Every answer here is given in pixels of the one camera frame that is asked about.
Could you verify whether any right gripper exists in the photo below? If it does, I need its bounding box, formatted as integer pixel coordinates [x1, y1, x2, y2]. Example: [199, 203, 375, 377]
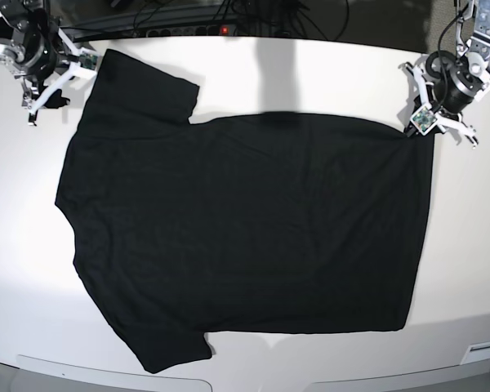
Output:
[20, 24, 96, 125]

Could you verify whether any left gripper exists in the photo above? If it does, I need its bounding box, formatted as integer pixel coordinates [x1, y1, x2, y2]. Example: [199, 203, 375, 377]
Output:
[399, 51, 486, 148]

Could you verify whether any black T-shirt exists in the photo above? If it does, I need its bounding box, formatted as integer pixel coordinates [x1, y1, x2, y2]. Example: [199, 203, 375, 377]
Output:
[55, 50, 434, 373]

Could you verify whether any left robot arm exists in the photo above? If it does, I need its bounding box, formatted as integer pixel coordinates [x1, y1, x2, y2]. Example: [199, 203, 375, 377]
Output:
[403, 0, 490, 146]

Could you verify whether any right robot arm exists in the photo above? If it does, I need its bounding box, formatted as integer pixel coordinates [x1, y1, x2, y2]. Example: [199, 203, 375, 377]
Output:
[0, 1, 100, 126]

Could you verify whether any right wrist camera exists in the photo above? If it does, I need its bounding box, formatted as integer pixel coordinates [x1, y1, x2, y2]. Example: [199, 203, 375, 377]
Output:
[79, 52, 99, 71]

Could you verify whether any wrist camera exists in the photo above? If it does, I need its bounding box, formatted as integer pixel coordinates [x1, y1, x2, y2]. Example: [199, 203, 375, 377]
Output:
[79, 52, 99, 71]
[410, 105, 438, 136]

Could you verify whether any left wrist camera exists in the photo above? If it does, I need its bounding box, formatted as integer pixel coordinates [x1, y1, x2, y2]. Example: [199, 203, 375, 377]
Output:
[410, 105, 438, 136]

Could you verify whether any black power strip red switch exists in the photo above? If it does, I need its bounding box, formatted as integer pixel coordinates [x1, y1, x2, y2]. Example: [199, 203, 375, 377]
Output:
[140, 24, 236, 38]

